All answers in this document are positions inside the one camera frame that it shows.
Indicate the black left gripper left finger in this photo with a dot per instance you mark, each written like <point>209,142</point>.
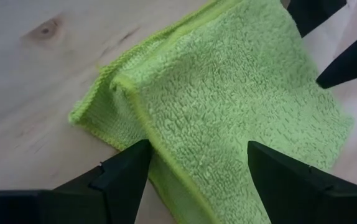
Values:
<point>72,205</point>

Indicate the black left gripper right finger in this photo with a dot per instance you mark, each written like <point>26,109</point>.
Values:
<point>306,199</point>

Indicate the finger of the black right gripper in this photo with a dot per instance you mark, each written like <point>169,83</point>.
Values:
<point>355,62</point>
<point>312,12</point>

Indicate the lime green microfiber towel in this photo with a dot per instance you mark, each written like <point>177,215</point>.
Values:
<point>212,93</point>

